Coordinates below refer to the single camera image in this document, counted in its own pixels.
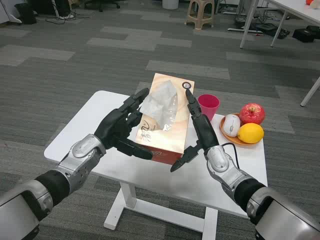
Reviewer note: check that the white computer mouse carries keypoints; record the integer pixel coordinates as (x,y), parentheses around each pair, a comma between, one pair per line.
(231,125)

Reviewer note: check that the black bag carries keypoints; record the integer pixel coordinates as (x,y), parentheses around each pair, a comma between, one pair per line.
(306,33)

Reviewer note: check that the orange round fruit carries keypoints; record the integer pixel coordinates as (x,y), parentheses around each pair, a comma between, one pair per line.
(308,1)

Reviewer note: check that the white slanted desk leg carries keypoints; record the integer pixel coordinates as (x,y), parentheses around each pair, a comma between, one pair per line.
(310,92)

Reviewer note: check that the black equipment case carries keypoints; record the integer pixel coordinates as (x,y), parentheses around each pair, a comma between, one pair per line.
(272,30)

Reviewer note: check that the orange tissue box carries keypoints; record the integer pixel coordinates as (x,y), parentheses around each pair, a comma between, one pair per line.
(172,138)

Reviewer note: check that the large white desk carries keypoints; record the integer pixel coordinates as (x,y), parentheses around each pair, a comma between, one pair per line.
(295,10)

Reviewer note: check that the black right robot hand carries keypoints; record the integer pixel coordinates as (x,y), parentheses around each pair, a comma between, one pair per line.
(206,132)

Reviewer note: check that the black waste bin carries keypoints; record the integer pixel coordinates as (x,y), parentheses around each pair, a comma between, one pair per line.
(26,13)

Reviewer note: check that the grey partition panel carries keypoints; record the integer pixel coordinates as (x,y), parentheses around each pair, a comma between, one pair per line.
(5,10)

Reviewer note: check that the white plant pot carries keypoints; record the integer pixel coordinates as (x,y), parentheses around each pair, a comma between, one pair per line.
(170,3)

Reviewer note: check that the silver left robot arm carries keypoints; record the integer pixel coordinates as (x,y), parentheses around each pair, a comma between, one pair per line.
(80,155)

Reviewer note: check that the red apple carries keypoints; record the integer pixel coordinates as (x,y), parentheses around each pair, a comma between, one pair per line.
(252,113)

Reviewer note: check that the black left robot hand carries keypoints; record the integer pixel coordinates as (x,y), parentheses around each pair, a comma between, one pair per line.
(112,125)

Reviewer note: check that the yellow lemon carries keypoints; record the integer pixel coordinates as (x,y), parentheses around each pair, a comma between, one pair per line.
(251,133)

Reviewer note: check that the white power strip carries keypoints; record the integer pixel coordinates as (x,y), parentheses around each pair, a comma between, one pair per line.
(66,16)

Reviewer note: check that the black office chair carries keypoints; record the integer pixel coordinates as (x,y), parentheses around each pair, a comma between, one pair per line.
(100,3)

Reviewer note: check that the white table base frame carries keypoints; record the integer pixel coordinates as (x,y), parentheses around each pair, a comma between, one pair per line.
(127,195)

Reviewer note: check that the orange plate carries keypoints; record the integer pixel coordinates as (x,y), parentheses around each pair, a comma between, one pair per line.
(233,140)

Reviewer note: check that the beige plastic stool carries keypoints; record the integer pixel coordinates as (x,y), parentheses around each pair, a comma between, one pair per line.
(200,12)

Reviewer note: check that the pink plastic cup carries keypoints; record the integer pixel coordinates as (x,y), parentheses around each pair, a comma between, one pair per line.
(212,110)

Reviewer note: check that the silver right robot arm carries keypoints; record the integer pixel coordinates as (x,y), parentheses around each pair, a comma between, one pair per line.
(225,167)

